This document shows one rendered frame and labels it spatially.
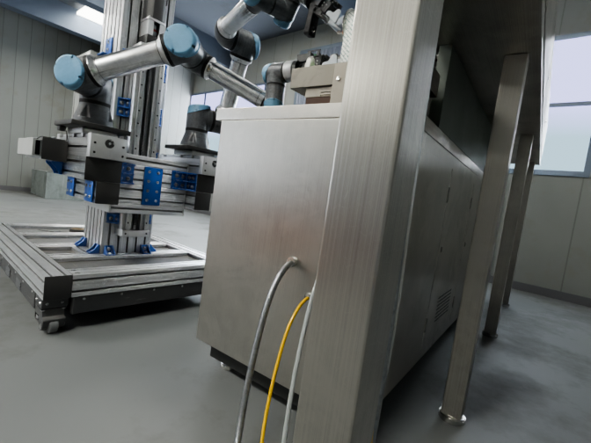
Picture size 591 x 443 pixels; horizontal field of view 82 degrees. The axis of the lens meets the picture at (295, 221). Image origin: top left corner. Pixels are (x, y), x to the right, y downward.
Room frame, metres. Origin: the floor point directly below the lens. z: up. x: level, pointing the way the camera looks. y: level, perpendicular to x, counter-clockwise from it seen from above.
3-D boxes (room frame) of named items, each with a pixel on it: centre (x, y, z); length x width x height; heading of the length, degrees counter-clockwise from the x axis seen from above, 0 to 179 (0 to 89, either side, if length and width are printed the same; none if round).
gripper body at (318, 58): (1.29, 0.02, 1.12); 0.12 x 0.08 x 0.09; 55
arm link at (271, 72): (1.38, 0.15, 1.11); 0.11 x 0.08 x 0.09; 55
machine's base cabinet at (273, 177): (2.01, -0.69, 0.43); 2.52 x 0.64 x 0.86; 145
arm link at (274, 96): (1.40, 0.15, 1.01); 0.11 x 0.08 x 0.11; 3
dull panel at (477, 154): (1.95, -1.01, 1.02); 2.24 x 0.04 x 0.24; 145
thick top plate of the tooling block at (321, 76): (1.03, -0.14, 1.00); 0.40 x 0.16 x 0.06; 55
